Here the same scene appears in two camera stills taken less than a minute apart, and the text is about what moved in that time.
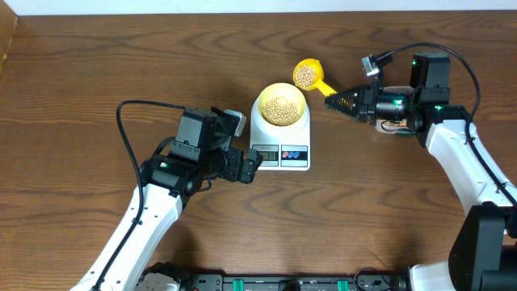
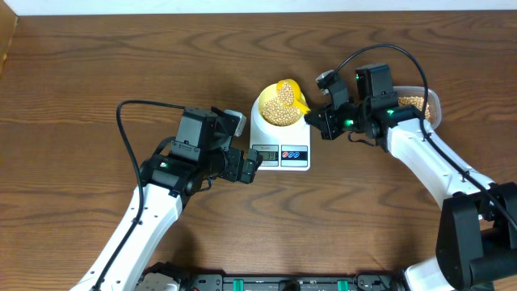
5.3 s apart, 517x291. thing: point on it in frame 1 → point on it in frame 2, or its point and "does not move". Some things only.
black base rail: [369, 280] does not move
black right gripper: [363, 109] → [327, 127]
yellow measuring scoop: [308, 74] → [288, 93]
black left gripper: [231, 172] does not move
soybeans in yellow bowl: [280, 111] does not move
